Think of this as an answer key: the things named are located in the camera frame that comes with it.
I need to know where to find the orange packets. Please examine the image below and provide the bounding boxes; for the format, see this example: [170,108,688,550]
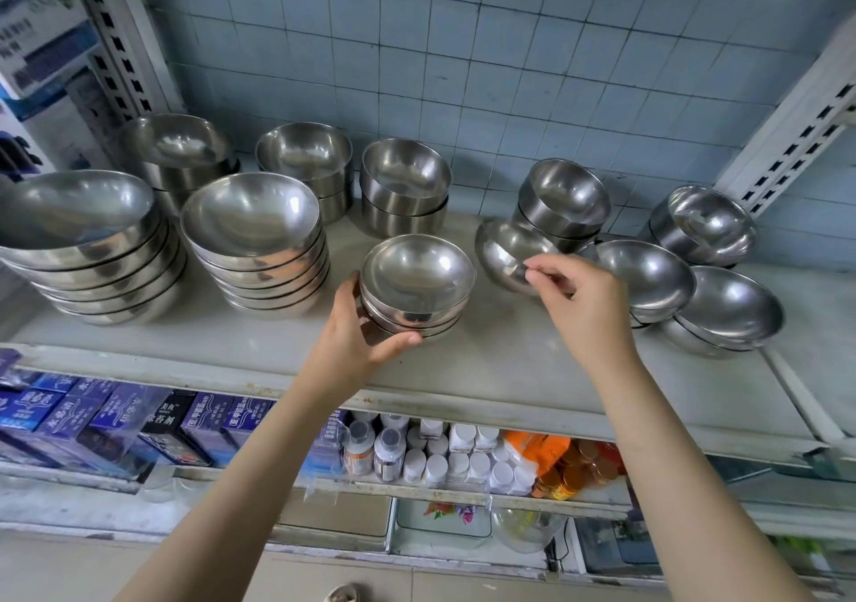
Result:
[502,430,627,503]

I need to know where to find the floral glass dish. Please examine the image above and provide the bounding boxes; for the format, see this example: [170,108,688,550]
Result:
[395,498,494,540]

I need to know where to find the clear glass cup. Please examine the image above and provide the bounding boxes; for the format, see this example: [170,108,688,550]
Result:
[140,464,179,504]

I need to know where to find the blue and white product boxes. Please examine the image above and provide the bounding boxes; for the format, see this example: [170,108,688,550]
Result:
[0,0,124,178]

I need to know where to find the medium steel bowl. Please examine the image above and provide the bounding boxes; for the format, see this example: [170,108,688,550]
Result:
[294,166,354,200]
[120,113,235,172]
[317,189,354,225]
[142,157,241,196]
[155,187,196,219]
[255,122,354,185]

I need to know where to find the person's left forearm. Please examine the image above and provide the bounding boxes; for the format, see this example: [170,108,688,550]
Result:
[112,371,366,602]

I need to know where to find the deep steel bowl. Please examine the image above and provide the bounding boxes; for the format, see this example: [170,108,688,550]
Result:
[513,204,601,254]
[361,194,449,239]
[518,158,613,239]
[360,138,453,217]

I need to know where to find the clear glass bowl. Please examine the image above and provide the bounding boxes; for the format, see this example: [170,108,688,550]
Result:
[491,507,570,554]

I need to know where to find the person's left hand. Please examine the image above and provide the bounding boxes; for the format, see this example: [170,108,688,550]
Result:
[301,273,424,410]

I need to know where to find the stack of large steel bowls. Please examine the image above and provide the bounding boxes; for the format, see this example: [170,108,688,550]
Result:
[180,172,331,320]
[0,170,189,327]

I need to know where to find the person's right forearm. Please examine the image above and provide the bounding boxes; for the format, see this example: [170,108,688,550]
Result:
[587,348,815,602]

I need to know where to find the group of white capped bottles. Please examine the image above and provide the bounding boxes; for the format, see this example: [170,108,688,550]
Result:
[351,411,537,497]

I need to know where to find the white perforated shelf upright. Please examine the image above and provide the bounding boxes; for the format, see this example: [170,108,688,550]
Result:
[714,16,856,220]
[63,0,185,124]

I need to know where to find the person's right hand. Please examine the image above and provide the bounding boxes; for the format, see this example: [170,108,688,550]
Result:
[523,253,644,373]

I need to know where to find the white metal shelf board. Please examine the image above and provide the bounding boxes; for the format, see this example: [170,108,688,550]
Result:
[0,210,856,465]

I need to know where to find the row of blue boxes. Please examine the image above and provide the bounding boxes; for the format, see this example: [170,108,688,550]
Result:
[0,348,350,482]

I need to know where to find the white lower shelf board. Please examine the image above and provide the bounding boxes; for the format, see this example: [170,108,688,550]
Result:
[0,461,856,542]

